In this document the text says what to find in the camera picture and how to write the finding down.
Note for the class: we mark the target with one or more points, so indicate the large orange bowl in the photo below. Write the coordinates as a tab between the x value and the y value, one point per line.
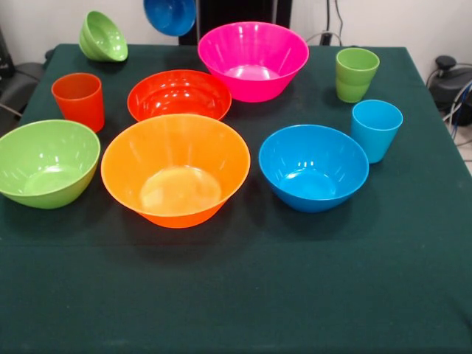
177	169

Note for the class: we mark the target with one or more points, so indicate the light blue bowl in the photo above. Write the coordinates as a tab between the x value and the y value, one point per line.
313	169

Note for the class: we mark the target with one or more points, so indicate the red-orange bowl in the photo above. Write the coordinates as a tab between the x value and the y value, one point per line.
178	96

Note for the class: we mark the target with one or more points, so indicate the large pink bowl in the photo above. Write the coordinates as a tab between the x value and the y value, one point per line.
254	55

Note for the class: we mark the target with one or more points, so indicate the red-orange cup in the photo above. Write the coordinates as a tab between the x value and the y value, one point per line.
81	110

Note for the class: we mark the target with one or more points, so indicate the small dark blue bowl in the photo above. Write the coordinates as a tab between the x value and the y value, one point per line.
169	16

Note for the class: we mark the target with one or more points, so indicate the small green bowl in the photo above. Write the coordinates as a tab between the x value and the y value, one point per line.
105	40

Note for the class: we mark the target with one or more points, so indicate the dark green tablecloth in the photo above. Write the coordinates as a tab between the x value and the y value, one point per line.
236	287

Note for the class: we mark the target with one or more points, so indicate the light blue cup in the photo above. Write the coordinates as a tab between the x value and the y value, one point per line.
374	140

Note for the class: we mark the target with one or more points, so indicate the green cup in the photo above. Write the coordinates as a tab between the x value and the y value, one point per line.
355	85

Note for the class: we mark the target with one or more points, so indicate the black power plug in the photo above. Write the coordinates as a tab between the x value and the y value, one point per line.
326	38

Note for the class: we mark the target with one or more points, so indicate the large green bowl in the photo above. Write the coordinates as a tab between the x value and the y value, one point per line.
44	166

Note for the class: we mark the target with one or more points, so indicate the black stand base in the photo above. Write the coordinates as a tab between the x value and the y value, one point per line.
450	81

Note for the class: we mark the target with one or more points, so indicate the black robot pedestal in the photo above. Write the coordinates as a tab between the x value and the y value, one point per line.
236	11

